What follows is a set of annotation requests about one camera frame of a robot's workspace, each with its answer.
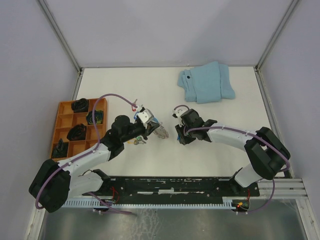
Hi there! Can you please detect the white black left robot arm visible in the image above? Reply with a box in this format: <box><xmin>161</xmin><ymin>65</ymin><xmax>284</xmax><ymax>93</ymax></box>
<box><xmin>28</xmin><ymin>115</ymin><xmax>160</xmax><ymax>213</ymax></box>

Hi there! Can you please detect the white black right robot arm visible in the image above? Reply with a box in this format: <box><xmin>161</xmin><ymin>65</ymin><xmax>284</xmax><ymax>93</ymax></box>
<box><xmin>172</xmin><ymin>105</ymin><xmax>291</xmax><ymax>196</ymax></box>

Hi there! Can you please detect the key with red tag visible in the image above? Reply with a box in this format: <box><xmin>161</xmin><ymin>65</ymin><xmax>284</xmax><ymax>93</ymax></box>
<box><xmin>131</xmin><ymin>99</ymin><xmax>138</xmax><ymax>112</ymax></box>

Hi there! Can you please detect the light blue folded cloth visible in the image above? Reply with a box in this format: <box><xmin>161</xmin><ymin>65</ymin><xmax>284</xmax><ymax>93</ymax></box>
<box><xmin>177</xmin><ymin>61</ymin><xmax>236</xmax><ymax>104</ymax></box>

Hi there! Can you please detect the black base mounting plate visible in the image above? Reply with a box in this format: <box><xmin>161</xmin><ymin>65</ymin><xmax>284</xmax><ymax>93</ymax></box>
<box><xmin>95</xmin><ymin>176</ymin><xmax>260</xmax><ymax>197</ymax></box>

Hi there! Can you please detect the orange compartment tray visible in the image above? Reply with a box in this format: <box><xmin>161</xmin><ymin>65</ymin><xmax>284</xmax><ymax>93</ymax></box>
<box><xmin>50</xmin><ymin>98</ymin><xmax>108</xmax><ymax>162</ymax></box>

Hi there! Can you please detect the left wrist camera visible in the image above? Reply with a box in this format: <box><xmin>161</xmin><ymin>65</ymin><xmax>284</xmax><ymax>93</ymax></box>
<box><xmin>137</xmin><ymin>108</ymin><xmax>154</xmax><ymax>125</ymax></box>

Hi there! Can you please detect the green blue coiled strap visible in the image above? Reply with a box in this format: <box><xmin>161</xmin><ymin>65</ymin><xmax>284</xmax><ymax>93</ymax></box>
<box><xmin>86</xmin><ymin>109</ymin><xmax>104</xmax><ymax>126</ymax></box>

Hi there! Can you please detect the black coiled strap bottom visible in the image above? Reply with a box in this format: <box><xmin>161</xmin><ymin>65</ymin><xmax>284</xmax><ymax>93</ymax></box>
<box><xmin>66</xmin><ymin>124</ymin><xmax>88</xmax><ymax>141</ymax></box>

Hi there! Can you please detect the black coiled strap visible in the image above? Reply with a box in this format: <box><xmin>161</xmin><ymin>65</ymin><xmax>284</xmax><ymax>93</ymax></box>
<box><xmin>51</xmin><ymin>139</ymin><xmax>70</xmax><ymax>159</ymax></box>
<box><xmin>71</xmin><ymin>98</ymin><xmax>90</xmax><ymax>112</ymax></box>
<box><xmin>66</xmin><ymin>124</ymin><xmax>88</xmax><ymax>141</ymax></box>

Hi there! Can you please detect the black coiled strap top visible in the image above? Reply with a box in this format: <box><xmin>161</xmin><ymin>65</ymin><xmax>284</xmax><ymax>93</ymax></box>
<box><xmin>71</xmin><ymin>98</ymin><xmax>90</xmax><ymax>112</ymax></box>

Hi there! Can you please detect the white slotted cable duct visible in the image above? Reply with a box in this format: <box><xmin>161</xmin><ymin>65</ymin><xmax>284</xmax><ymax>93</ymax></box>
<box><xmin>61</xmin><ymin>197</ymin><xmax>238</xmax><ymax>208</ymax></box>

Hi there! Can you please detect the aluminium frame rail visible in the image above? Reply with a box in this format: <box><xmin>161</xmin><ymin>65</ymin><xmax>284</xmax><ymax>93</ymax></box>
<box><xmin>254</xmin><ymin>0</ymin><xmax>320</xmax><ymax>179</ymax></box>

